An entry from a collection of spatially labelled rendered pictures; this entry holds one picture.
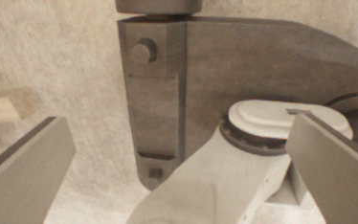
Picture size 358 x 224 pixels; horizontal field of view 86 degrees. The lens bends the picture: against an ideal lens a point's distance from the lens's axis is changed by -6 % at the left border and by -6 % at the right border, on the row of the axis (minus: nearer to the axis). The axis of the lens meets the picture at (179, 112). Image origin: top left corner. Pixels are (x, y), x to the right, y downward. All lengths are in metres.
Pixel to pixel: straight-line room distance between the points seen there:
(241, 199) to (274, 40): 0.31
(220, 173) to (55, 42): 0.69
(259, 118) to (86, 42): 0.59
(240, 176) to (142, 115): 0.31
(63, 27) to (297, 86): 0.70
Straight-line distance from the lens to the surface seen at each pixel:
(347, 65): 0.54
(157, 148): 0.58
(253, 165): 0.33
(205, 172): 0.31
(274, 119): 0.36
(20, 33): 0.91
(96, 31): 0.72
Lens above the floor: 0.61
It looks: 58 degrees down
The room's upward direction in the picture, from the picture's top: 161 degrees counter-clockwise
